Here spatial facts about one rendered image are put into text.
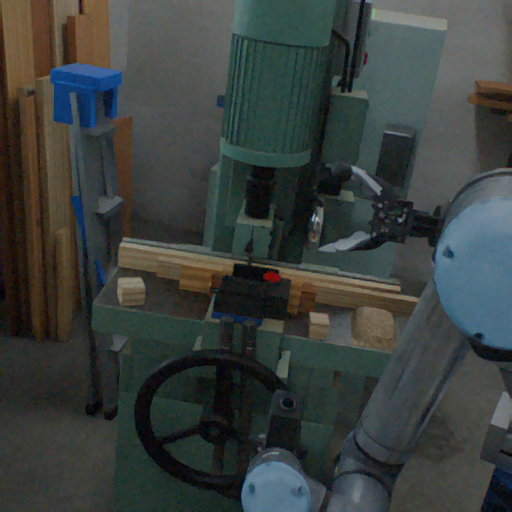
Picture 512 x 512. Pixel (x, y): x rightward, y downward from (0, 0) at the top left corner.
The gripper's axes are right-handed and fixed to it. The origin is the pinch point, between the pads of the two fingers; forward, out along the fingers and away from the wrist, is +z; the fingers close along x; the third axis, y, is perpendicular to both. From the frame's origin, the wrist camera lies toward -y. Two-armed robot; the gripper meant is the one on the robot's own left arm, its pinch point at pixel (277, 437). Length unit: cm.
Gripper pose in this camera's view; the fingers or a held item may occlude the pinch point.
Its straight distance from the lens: 113.8
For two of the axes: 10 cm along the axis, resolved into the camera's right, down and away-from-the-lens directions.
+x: 9.9, 1.6, -0.4
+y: -1.6, 9.8, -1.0
